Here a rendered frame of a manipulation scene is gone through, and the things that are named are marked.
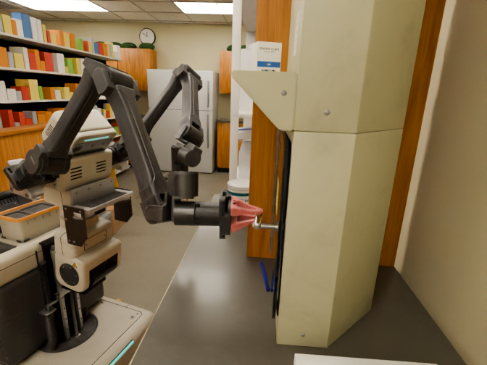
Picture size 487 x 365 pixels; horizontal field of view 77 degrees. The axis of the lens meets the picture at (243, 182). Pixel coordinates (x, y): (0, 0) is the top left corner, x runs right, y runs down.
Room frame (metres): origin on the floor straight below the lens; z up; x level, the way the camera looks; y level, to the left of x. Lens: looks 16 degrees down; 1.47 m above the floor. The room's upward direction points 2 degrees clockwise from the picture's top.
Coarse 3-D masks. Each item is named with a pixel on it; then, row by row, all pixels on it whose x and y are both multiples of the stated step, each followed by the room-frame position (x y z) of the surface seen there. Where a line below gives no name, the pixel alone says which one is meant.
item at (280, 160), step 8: (280, 136) 0.72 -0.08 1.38; (280, 144) 0.69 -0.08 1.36; (280, 152) 0.67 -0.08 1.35; (280, 160) 0.64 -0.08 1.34; (280, 168) 0.62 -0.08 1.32; (280, 176) 0.60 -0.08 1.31; (280, 184) 0.58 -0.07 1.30; (280, 192) 0.56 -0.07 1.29; (280, 200) 0.56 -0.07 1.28; (280, 208) 0.56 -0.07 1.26; (280, 216) 0.56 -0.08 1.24; (280, 224) 0.56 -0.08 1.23; (272, 232) 0.81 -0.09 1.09; (280, 232) 0.56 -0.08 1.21; (272, 240) 0.77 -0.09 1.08; (280, 240) 0.56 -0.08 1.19; (272, 248) 0.74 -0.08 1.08; (272, 256) 0.70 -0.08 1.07; (272, 264) 0.68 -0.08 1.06; (272, 272) 0.65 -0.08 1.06; (272, 280) 0.62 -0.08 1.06; (272, 288) 0.60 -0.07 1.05; (272, 296) 0.58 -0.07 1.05; (272, 304) 0.56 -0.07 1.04; (272, 312) 0.56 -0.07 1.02
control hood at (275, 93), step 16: (240, 80) 0.56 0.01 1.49; (256, 80) 0.56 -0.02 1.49; (272, 80) 0.56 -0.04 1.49; (288, 80) 0.55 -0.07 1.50; (256, 96) 0.56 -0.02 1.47; (272, 96) 0.56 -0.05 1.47; (288, 96) 0.55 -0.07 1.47; (272, 112) 0.56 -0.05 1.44; (288, 112) 0.55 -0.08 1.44; (288, 128) 0.55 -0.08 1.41
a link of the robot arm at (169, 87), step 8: (176, 72) 1.39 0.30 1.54; (192, 72) 1.35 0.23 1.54; (176, 80) 1.39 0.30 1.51; (168, 88) 1.39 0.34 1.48; (176, 88) 1.39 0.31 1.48; (160, 96) 1.39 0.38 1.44; (168, 96) 1.38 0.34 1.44; (160, 104) 1.37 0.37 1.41; (168, 104) 1.39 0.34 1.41; (152, 112) 1.36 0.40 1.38; (160, 112) 1.37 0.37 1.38; (144, 120) 1.35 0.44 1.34; (152, 120) 1.36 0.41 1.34; (152, 128) 1.37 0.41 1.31; (120, 144) 1.31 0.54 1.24
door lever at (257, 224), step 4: (256, 216) 0.64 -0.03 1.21; (260, 216) 0.64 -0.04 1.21; (256, 220) 0.62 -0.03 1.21; (260, 220) 0.62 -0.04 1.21; (276, 220) 0.61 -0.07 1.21; (256, 224) 0.60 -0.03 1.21; (260, 224) 0.60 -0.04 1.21; (264, 224) 0.60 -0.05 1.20; (268, 224) 0.60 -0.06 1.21; (272, 224) 0.60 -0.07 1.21; (276, 224) 0.60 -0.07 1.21; (256, 228) 0.60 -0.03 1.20; (260, 228) 0.60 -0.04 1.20; (268, 228) 0.60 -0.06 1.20; (272, 228) 0.60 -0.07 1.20; (276, 228) 0.59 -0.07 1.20
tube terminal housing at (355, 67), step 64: (320, 0) 0.55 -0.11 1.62; (384, 0) 0.57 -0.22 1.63; (320, 64) 0.55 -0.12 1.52; (384, 64) 0.59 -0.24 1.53; (320, 128) 0.55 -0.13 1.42; (384, 128) 0.62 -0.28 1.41; (320, 192) 0.55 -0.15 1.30; (384, 192) 0.65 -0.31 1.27; (320, 256) 0.55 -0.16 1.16; (320, 320) 0.55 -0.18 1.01
